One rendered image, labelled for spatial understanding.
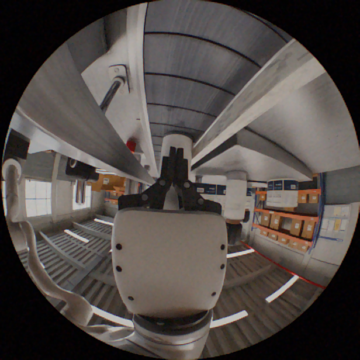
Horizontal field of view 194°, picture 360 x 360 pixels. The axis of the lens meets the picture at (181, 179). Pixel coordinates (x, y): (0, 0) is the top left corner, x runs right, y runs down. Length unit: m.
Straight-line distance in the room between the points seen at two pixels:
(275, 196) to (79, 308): 0.99
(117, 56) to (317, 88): 0.26
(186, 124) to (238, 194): 0.32
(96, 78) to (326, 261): 4.89
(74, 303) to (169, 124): 0.62
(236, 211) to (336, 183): 4.07
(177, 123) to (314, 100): 0.23
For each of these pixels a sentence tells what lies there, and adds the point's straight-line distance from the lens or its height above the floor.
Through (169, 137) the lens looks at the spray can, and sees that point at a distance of 0.17.
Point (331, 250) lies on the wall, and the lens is 4.58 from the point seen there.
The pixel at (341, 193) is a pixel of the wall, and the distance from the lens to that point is 4.29.
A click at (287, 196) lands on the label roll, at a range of 0.64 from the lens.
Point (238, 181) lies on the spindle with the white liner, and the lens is 0.41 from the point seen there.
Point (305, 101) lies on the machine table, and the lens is 0.23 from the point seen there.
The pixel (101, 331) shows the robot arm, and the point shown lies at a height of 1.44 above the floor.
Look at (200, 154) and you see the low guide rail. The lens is 0.15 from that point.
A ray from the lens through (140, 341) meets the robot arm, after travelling 0.16.
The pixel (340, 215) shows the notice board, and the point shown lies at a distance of 4.21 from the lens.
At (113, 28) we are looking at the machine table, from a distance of 0.16.
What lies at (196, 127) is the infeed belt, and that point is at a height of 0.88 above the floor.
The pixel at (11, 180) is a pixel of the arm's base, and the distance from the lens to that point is 0.79.
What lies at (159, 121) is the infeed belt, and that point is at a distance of 0.15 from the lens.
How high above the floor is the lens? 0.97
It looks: 6 degrees down
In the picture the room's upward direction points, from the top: 175 degrees counter-clockwise
